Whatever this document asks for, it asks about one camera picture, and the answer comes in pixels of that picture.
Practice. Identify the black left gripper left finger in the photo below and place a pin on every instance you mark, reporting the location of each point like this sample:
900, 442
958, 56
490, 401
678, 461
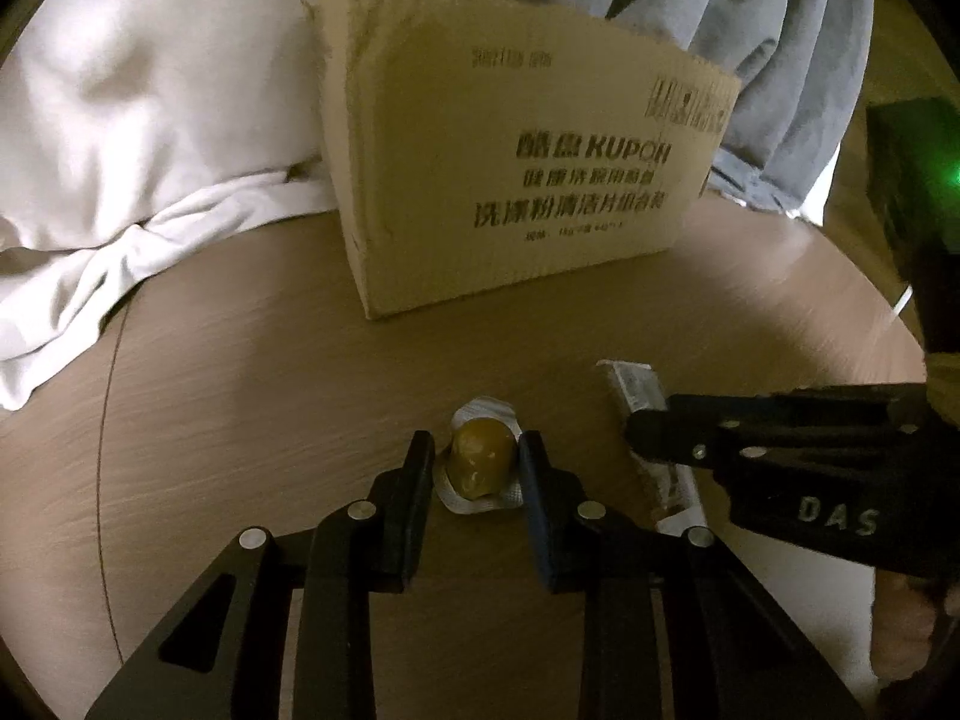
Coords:
375, 543

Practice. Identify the long white snack bar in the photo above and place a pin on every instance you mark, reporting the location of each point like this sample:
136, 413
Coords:
670, 487

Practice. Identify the brown cardboard box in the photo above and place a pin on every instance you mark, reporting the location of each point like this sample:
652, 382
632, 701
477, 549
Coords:
478, 143

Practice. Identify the olive jelly cup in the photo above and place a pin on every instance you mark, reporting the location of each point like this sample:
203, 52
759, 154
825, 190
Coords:
478, 473

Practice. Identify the white pillow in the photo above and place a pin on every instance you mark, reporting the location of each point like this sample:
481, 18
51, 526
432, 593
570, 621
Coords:
134, 133

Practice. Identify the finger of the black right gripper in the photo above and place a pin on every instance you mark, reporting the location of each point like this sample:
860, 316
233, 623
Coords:
697, 438
712, 408

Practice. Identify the right hand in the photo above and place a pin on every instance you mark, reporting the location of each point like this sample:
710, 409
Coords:
903, 620

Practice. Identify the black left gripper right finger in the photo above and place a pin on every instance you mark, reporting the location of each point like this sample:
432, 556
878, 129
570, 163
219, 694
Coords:
579, 543

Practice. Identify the grey blanket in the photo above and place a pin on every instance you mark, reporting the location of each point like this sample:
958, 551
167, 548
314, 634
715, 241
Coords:
801, 64

